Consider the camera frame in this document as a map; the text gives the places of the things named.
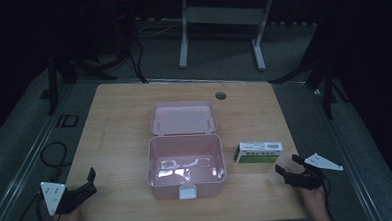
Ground black looped floor cable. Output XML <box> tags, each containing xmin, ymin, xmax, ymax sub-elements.
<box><xmin>39</xmin><ymin>140</ymin><xmax>72</xmax><ymax>169</ymax></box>

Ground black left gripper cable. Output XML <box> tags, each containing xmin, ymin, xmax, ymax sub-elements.
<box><xmin>12</xmin><ymin>192</ymin><xmax>62</xmax><ymax>221</ymax></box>

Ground white metal stand frame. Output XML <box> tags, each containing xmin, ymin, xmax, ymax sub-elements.
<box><xmin>175</xmin><ymin>0</ymin><xmax>278</xmax><ymax>75</ymax></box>

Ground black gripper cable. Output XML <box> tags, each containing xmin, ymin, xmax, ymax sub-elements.
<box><xmin>321</xmin><ymin>175</ymin><xmax>334</xmax><ymax>221</ymax></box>
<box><xmin>12</xmin><ymin>192</ymin><xmax>62</xmax><ymax>221</ymax></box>

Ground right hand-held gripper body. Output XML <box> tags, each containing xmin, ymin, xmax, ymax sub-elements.
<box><xmin>283</xmin><ymin>151</ymin><xmax>345</xmax><ymax>192</ymax></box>

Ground black hanging cables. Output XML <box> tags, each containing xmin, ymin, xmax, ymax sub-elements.
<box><xmin>126</xmin><ymin>32</ymin><xmax>150</xmax><ymax>85</ymax></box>

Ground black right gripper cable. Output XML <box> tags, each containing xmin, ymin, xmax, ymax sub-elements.
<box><xmin>321</xmin><ymin>175</ymin><xmax>334</xmax><ymax>221</ymax></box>

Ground person's right hand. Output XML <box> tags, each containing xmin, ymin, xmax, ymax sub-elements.
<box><xmin>295</xmin><ymin>184</ymin><xmax>328</xmax><ymax>217</ymax></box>

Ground metal floor rail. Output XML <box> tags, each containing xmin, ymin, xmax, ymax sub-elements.
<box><xmin>307</xmin><ymin>78</ymin><xmax>387</xmax><ymax>221</ymax></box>
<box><xmin>0</xmin><ymin>83</ymin><xmax>82</xmax><ymax>221</ymax></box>

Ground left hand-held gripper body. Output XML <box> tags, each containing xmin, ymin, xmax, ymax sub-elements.
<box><xmin>40</xmin><ymin>179</ymin><xmax>91</xmax><ymax>217</ymax></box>

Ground white and green medicine box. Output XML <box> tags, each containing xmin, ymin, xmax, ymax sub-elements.
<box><xmin>232</xmin><ymin>140</ymin><xmax>285</xmax><ymax>167</ymax></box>

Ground black tripod stand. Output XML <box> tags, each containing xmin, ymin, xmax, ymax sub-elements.
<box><xmin>37</xmin><ymin>43</ymin><xmax>120</xmax><ymax>117</ymax></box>
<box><xmin>266</xmin><ymin>13</ymin><xmax>352</xmax><ymax>122</ymax></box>

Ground black rectangular floor bracket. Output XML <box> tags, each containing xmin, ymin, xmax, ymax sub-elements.
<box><xmin>54</xmin><ymin>113</ymin><xmax>81</xmax><ymax>129</ymax></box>

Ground dark device with red light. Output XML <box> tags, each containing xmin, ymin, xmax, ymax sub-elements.
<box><xmin>111</xmin><ymin>0</ymin><xmax>138</xmax><ymax>60</ymax></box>

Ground pink plastic storage box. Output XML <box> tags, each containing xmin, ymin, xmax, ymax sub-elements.
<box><xmin>143</xmin><ymin>98</ymin><xmax>229</xmax><ymax>203</ymax></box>

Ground white floor cable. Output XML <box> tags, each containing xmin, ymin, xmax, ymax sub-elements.
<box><xmin>135</xmin><ymin>21</ymin><xmax>184</xmax><ymax>40</ymax></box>

